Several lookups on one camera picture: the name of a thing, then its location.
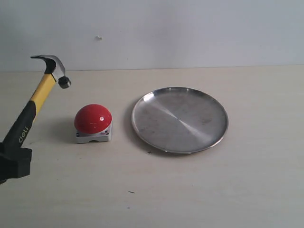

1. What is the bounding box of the yellow black claw hammer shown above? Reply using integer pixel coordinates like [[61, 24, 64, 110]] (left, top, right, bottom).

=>
[[1, 55, 71, 154]]

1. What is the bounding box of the red dome push button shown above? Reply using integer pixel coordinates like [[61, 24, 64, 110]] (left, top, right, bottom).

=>
[[74, 104, 113, 144]]

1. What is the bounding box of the round stainless steel plate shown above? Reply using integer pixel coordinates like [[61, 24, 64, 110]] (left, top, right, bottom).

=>
[[131, 86, 229, 154]]

